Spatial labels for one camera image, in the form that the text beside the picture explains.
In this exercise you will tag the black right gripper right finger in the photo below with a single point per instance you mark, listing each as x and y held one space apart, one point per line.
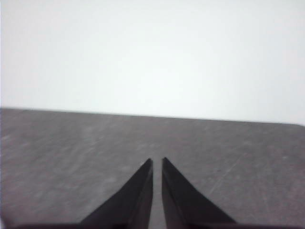
183 202

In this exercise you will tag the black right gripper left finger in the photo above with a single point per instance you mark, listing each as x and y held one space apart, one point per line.
133 202

